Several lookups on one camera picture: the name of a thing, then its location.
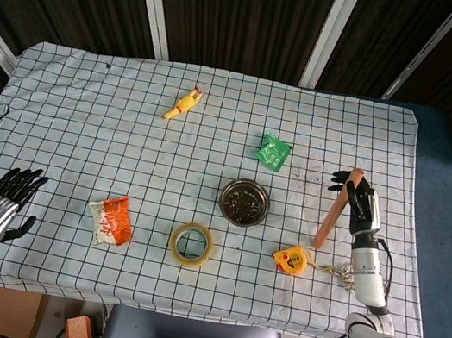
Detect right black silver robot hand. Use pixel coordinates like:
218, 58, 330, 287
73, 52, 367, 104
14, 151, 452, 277
319, 166, 390, 242

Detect wooden stick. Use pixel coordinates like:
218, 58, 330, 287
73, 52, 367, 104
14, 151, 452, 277
311, 163, 366, 255

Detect dark granular contents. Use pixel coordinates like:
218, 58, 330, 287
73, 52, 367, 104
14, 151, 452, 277
219, 179, 270, 227

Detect blue padded table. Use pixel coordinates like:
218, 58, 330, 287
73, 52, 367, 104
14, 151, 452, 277
268, 85, 452, 338

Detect yellow tape measure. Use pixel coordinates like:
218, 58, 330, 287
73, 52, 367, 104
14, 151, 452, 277
269, 241, 342, 283

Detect brown cardboard box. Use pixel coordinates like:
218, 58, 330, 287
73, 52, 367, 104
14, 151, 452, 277
0, 286, 52, 338

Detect green foil packet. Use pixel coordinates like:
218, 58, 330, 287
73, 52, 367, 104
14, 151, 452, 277
252, 129, 296, 176

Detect orange white snack bag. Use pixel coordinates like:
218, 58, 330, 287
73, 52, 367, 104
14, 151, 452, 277
80, 189, 141, 254

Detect round metal bowl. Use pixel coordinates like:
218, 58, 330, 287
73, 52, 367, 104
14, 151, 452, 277
215, 175, 275, 231

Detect small orange box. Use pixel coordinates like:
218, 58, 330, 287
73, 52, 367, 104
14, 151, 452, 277
61, 312, 103, 338

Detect white black grid tablecloth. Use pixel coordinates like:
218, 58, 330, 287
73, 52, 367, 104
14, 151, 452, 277
0, 30, 452, 338

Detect yellowish packing tape roll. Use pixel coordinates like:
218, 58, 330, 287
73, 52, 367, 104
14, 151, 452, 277
165, 218, 218, 272

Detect yellow rubber chicken toy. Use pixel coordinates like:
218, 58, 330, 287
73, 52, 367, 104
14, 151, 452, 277
162, 81, 206, 128

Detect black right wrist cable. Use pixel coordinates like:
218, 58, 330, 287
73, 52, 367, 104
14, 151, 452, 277
362, 235, 401, 308

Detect metal key chain bundle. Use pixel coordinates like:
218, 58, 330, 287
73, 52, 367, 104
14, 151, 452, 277
330, 260, 361, 294

